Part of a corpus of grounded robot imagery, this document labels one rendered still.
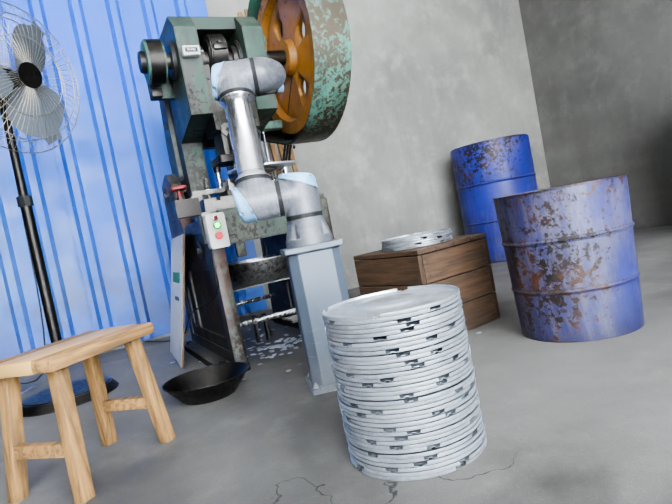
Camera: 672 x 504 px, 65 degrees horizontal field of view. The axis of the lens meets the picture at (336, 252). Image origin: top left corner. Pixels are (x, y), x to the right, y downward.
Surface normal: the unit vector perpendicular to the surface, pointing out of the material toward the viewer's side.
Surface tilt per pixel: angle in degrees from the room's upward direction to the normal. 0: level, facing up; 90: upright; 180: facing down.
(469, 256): 90
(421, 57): 90
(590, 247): 92
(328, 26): 94
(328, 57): 110
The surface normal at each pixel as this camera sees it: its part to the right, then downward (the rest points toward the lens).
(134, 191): 0.44, -0.04
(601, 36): -0.88, 0.19
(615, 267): 0.22, 0.05
